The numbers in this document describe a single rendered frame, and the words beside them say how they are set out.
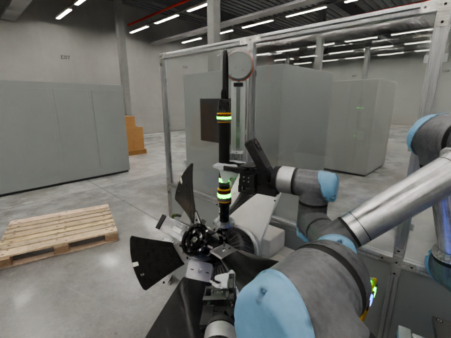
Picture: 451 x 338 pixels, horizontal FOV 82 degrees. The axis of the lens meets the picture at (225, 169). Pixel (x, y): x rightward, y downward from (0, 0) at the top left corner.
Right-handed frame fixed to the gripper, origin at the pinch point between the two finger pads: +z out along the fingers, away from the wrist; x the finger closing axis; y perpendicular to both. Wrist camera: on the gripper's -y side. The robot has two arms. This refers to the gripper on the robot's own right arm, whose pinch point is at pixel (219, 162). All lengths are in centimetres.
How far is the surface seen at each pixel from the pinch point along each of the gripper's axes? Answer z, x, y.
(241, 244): -2.0, 12.0, 34.7
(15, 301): 212, -1, 151
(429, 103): -57, 61, -18
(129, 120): 647, 488, 41
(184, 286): 7.3, -11.4, 41.7
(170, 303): 8.9, -16.5, 45.4
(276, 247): -1, 57, 60
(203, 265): 5.2, -3.0, 37.9
